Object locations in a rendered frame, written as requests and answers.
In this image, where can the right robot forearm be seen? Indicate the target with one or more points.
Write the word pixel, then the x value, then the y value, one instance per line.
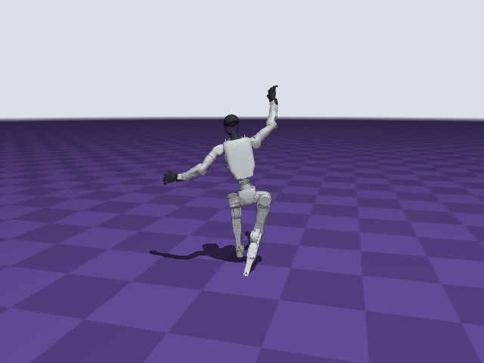
pixel 272 113

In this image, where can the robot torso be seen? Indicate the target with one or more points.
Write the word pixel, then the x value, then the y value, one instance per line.
pixel 240 161

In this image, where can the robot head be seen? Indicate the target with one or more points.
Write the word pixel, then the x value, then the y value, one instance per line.
pixel 231 120

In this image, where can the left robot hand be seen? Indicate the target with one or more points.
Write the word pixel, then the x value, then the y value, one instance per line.
pixel 171 177

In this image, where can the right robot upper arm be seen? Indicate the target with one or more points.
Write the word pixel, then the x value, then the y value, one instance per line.
pixel 261 135

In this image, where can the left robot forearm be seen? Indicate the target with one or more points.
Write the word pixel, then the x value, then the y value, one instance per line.
pixel 185 176

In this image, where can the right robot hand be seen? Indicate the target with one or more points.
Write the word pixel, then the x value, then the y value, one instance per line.
pixel 271 94

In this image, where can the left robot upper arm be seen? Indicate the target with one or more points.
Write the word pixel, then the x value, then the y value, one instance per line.
pixel 217 151

